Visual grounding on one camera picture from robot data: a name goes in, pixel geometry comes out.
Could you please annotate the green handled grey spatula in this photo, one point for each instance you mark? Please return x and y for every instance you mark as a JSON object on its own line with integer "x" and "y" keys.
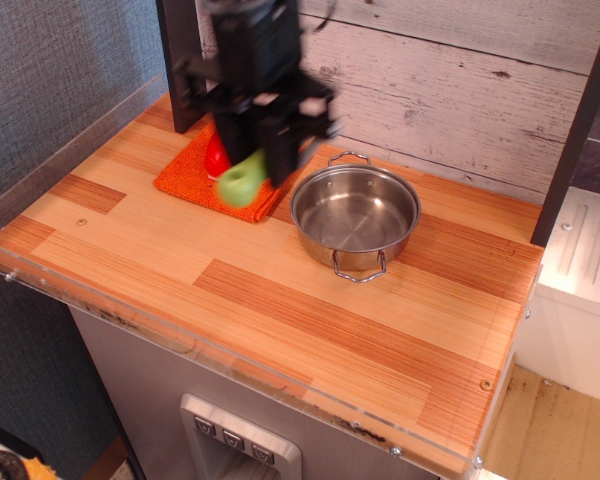
{"x": 239, "y": 186}

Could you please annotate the dark grey right post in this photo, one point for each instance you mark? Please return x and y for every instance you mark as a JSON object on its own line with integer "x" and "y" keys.
{"x": 576, "y": 139}

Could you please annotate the silver dispenser panel with buttons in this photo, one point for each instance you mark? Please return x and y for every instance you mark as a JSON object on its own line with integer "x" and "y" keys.
{"x": 235, "y": 440}

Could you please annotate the dark grey left post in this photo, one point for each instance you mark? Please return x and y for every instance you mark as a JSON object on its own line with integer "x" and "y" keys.
{"x": 182, "y": 51}

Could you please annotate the red white toy sushi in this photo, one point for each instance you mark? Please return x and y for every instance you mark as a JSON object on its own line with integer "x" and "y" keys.
{"x": 216, "y": 160}

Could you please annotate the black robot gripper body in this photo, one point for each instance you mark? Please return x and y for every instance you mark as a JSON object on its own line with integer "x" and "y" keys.
{"x": 252, "y": 52}

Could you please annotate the orange folded cloth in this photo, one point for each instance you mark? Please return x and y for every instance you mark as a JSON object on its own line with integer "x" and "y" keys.
{"x": 185, "y": 178}

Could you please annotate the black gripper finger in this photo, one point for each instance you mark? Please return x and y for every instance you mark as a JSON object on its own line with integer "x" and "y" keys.
{"x": 236, "y": 135}
{"x": 281, "y": 144}

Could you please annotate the yellow object bottom left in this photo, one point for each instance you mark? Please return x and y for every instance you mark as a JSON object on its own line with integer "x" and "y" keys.
{"x": 36, "y": 470}

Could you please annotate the grey cabinet front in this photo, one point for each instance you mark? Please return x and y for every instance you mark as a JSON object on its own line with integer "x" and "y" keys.
{"x": 146, "y": 383}

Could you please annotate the clear acrylic table guard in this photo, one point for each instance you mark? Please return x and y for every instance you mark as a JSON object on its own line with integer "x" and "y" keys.
{"x": 411, "y": 360}

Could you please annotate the white cabinet at right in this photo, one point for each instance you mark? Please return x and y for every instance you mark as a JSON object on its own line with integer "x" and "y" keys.
{"x": 559, "y": 338}

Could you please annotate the dark grey post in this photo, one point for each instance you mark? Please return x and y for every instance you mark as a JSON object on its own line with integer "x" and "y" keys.
{"x": 576, "y": 139}
{"x": 182, "y": 51}

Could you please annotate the stainless steel pot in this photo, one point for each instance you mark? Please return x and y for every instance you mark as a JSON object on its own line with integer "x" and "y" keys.
{"x": 355, "y": 216}

